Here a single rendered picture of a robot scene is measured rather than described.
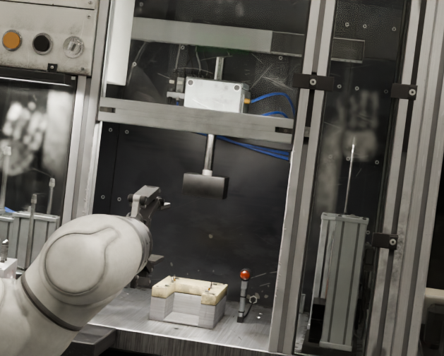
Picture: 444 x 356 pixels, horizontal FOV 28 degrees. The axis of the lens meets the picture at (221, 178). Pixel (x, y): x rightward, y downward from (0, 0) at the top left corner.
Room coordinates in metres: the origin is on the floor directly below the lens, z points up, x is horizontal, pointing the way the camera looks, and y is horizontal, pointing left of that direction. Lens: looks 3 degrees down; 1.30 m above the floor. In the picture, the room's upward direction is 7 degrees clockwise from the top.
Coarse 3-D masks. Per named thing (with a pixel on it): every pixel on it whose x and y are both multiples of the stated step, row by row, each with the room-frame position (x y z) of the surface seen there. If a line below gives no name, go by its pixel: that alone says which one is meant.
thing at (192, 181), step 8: (208, 136) 1.82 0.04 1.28; (216, 136) 1.83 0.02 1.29; (208, 144) 1.82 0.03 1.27; (208, 152) 1.82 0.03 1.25; (208, 160) 1.82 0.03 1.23; (208, 168) 1.82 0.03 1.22; (184, 176) 1.81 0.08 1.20; (192, 176) 1.81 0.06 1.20; (200, 176) 1.80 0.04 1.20; (208, 176) 1.80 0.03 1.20; (216, 176) 1.83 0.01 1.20; (184, 184) 1.81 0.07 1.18; (192, 184) 1.81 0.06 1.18; (200, 184) 1.80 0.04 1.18; (208, 184) 1.80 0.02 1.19; (216, 184) 1.80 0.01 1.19; (224, 184) 1.80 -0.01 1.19; (184, 192) 1.81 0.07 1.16; (192, 192) 1.80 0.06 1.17; (200, 192) 1.80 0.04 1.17; (208, 192) 1.80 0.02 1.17; (216, 192) 1.80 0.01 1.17; (224, 192) 1.82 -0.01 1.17
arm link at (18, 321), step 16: (0, 288) 1.06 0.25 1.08; (16, 288) 1.08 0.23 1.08; (0, 304) 1.05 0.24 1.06; (16, 304) 1.05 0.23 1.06; (32, 304) 1.05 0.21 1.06; (0, 320) 1.04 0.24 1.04; (16, 320) 1.05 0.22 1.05; (32, 320) 1.05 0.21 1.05; (48, 320) 1.05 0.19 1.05; (0, 336) 1.04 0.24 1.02; (16, 336) 1.04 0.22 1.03; (32, 336) 1.05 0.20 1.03; (48, 336) 1.06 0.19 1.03; (64, 336) 1.07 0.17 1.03; (0, 352) 1.04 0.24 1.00; (16, 352) 1.05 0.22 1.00; (32, 352) 1.06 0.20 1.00; (48, 352) 1.07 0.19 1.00
